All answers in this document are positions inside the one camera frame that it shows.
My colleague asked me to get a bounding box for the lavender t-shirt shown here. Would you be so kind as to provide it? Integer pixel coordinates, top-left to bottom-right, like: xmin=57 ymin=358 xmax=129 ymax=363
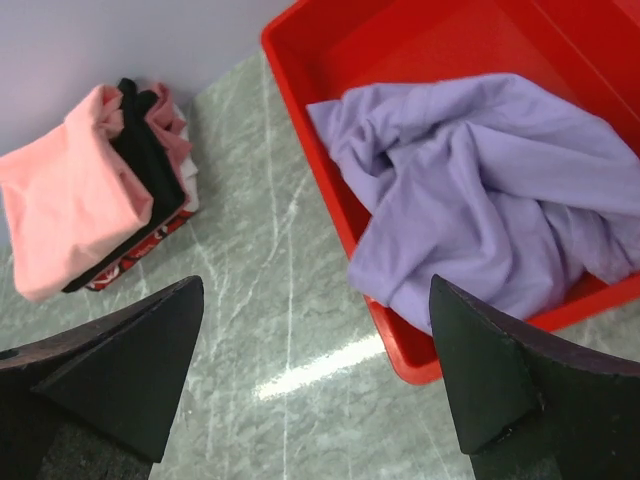
xmin=307 ymin=74 xmax=639 ymax=332

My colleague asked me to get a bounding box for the black folded t-shirt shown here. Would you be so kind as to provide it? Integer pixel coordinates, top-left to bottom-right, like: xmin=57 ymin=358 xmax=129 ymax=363
xmin=63 ymin=78 xmax=188 ymax=293

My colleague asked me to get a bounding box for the white folded t-shirt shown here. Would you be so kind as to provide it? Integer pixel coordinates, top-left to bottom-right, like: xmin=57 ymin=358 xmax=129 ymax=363
xmin=174 ymin=104 xmax=200 ymax=213

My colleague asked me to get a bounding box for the dusty pink folded t-shirt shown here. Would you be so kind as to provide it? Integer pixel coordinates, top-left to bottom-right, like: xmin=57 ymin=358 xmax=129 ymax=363
xmin=145 ymin=82 xmax=192 ymax=171

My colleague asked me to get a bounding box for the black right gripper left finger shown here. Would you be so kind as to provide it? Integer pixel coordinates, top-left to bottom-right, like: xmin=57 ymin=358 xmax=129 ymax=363
xmin=1 ymin=276 xmax=204 ymax=479

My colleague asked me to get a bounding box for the red patterned folded t-shirt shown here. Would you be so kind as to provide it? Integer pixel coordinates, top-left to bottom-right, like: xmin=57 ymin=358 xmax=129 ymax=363
xmin=85 ymin=209 xmax=195 ymax=292

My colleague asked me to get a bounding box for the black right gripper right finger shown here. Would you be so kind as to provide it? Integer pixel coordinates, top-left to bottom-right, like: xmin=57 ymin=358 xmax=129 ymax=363
xmin=430 ymin=276 xmax=639 ymax=479

